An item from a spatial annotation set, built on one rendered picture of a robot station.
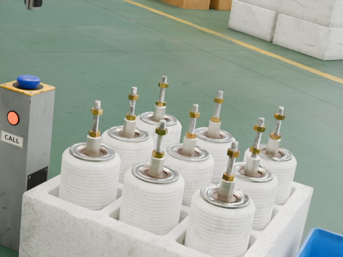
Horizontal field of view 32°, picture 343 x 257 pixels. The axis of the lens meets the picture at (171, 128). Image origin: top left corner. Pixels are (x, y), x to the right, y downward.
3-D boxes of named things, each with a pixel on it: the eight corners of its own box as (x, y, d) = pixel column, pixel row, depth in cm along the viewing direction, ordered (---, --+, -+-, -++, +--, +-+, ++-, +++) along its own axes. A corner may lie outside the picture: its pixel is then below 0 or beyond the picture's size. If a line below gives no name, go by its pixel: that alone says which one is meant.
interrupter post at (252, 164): (260, 175, 100) (264, 157, 99) (252, 179, 98) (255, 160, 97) (248, 170, 102) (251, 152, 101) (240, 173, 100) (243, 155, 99)
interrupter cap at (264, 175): (281, 178, 101) (282, 174, 100) (256, 188, 95) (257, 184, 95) (244, 161, 105) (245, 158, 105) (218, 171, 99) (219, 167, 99)
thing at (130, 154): (92, 208, 119) (102, 123, 113) (141, 212, 120) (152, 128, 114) (91, 233, 110) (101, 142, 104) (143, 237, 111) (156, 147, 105)
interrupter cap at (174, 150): (160, 146, 106) (160, 143, 106) (198, 146, 109) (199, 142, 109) (175, 164, 100) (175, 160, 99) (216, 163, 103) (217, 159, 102)
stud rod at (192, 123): (186, 144, 104) (192, 103, 102) (191, 145, 104) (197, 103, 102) (186, 146, 103) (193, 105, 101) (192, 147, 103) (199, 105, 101)
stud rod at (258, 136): (251, 159, 100) (260, 116, 97) (256, 160, 99) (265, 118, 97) (249, 160, 99) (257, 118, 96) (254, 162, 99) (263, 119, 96)
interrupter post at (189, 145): (178, 152, 105) (181, 134, 104) (191, 152, 106) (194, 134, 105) (184, 157, 103) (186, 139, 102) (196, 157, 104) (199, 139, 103)
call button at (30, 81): (29, 93, 104) (30, 81, 104) (11, 87, 106) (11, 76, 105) (44, 88, 108) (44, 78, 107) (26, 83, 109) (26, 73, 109)
